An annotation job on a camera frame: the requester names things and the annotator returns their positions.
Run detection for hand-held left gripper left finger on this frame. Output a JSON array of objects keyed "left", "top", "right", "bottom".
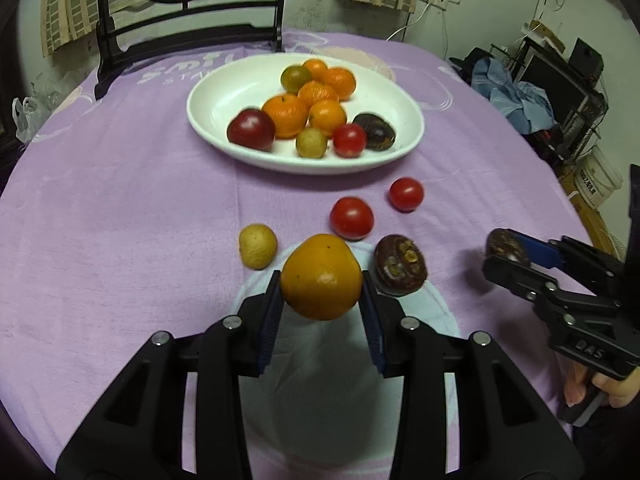
[{"left": 55, "top": 270, "right": 283, "bottom": 480}]

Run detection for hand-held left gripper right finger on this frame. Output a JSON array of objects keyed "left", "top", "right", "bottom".
[{"left": 361, "top": 270, "right": 586, "bottom": 480}]

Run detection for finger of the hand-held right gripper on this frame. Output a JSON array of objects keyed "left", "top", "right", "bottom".
[
  {"left": 481, "top": 254, "right": 562, "bottom": 312},
  {"left": 519, "top": 235, "right": 627, "bottom": 292}
]

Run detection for cracked passion fruit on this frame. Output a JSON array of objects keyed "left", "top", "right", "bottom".
[{"left": 374, "top": 234, "right": 429, "bottom": 296}]

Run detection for large spotted orange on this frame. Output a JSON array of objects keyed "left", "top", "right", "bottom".
[{"left": 280, "top": 233, "right": 364, "bottom": 322}]

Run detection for yellow longan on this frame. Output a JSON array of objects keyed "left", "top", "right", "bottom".
[
  {"left": 296, "top": 127, "right": 329, "bottom": 159},
  {"left": 238, "top": 223, "right": 278, "bottom": 270}
]

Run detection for red tomato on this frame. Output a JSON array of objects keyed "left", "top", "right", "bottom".
[
  {"left": 389, "top": 177, "right": 425, "bottom": 212},
  {"left": 329, "top": 197, "right": 375, "bottom": 240},
  {"left": 333, "top": 123, "right": 368, "bottom": 158}
]

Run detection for dark red plum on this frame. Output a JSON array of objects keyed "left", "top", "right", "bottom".
[{"left": 227, "top": 108, "right": 277, "bottom": 152}]

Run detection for small smooth orange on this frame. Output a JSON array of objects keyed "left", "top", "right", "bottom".
[{"left": 308, "top": 99, "right": 347, "bottom": 138}]

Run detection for white oval plate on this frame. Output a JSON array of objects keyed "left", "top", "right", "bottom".
[{"left": 186, "top": 52, "right": 425, "bottom": 176}]

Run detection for bumpy mandarin orange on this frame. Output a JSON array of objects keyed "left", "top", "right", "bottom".
[{"left": 298, "top": 80, "right": 340, "bottom": 108}]

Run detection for green orange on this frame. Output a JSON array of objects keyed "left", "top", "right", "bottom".
[{"left": 280, "top": 66, "right": 313, "bottom": 93}]

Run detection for yellowish orange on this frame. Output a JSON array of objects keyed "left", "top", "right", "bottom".
[{"left": 302, "top": 58, "right": 329, "bottom": 81}]

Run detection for person's right hand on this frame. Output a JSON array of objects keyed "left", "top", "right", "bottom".
[{"left": 564, "top": 362, "right": 640, "bottom": 411}]

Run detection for brown cardboard box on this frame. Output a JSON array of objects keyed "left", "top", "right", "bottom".
[{"left": 570, "top": 190, "right": 626, "bottom": 256}]

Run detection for white bucket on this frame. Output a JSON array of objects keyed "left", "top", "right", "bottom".
[{"left": 575, "top": 152, "right": 625, "bottom": 208}]

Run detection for blue clothes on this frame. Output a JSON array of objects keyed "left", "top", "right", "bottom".
[{"left": 472, "top": 57, "right": 558, "bottom": 133}]

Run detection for black monitor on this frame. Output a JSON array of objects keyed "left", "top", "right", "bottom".
[{"left": 517, "top": 52, "right": 593, "bottom": 111}]

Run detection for purple tablecloth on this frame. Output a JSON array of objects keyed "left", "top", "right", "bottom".
[{"left": 0, "top": 32, "right": 626, "bottom": 480}]

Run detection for black speaker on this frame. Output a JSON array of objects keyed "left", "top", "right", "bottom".
[{"left": 570, "top": 37, "right": 605, "bottom": 78}]

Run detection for dark cloth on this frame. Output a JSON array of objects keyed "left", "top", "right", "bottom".
[{"left": 450, "top": 47, "right": 482, "bottom": 86}]

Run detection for flat cardboard box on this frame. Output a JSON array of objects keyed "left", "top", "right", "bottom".
[{"left": 522, "top": 20, "right": 566, "bottom": 53}]

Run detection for white plastic bag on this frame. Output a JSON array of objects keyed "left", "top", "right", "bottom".
[{"left": 12, "top": 96, "right": 51, "bottom": 143}]

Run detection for white cable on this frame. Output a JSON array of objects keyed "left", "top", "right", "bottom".
[{"left": 387, "top": 2, "right": 431, "bottom": 43}]

